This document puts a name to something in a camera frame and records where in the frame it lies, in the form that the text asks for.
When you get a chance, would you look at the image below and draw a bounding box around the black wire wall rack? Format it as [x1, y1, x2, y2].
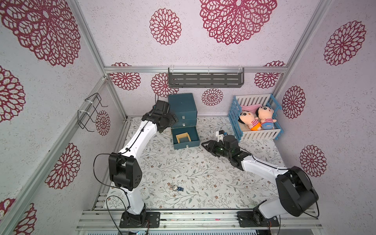
[76, 93, 108, 132]

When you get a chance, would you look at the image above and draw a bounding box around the blue white toy crib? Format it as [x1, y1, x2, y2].
[228, 94, 284, 142]

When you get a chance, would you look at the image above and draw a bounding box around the large yellow wooden brooch box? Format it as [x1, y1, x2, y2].
[176, 132, 192, 144]

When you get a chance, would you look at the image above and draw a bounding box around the orange dressed plush doll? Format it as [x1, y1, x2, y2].
[238, 111, 262, 131]

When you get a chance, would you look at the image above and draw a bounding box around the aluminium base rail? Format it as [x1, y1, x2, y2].
[74, 193, 325, 235]

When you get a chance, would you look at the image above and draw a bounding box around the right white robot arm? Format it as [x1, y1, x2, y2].
[201, 134, 319, 228]

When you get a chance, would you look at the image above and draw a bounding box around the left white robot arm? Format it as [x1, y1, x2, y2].
[105, 100, 177, 232]

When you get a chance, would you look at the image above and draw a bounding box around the teal three-drawer cabinet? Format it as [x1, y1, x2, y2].
[168, 93, 200, 150]

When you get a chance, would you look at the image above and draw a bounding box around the grey wall shelf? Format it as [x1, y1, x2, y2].
[167, 67, 244, 88]

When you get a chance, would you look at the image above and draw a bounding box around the blue dressed plush doll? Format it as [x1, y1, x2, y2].
[256, 106, 277, 130]

